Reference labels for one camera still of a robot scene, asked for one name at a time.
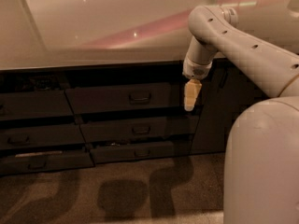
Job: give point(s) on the dark drawer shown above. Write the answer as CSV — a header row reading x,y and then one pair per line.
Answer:
x,y
126,129
124,97
42,136
33,105
45,163
141,151

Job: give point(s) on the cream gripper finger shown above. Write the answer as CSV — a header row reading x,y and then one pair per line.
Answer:
x,y
191,91

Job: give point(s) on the glossy beige countertop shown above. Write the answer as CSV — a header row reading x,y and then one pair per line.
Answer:
x,y
58,33

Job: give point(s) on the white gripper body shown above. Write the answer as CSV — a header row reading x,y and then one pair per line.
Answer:
x,y
196,70

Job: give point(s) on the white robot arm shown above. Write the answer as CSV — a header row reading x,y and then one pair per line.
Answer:
x,y
261,167

